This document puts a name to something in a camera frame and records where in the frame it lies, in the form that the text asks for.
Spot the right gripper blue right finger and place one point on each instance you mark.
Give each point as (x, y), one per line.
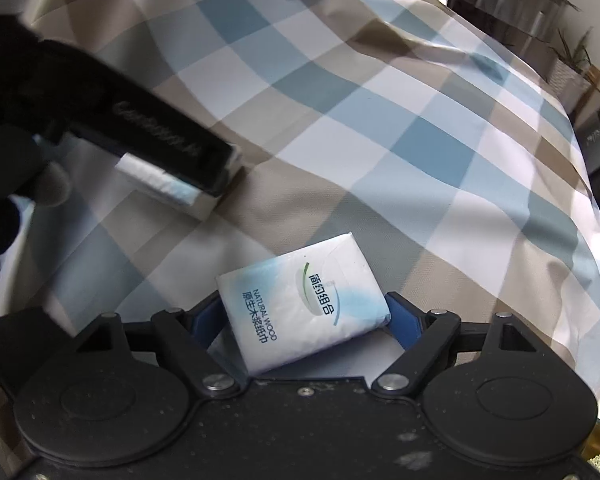
(407, 322)

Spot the white potted plant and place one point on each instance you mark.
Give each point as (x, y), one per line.
(573, 74)

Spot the grey side table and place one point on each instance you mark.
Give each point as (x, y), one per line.
(534, 19)

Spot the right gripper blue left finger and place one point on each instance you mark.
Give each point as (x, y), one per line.
(206, 320)

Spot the plaid checkered blanket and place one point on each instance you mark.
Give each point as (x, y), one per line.
(445, 155)

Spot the white tissue pack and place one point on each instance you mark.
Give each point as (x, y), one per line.
(175, 185)
(286, 308)

